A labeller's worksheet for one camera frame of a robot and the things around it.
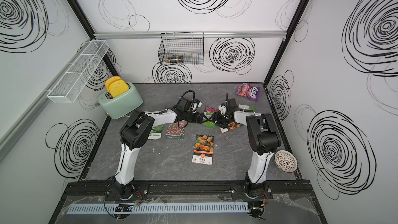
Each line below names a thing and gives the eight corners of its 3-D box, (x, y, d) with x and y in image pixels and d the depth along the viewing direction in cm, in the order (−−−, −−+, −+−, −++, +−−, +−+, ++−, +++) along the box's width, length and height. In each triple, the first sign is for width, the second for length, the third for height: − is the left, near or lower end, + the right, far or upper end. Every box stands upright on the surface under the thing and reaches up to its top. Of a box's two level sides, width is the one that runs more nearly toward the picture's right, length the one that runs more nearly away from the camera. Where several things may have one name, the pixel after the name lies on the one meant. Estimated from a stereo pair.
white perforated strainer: (278, 174, 81) (283, 171, 77) (272, 153, 88) (276, 149, 84) (295, 174, 81) (300, 171, 77) (288, 153, 88) (292, 149, 84)
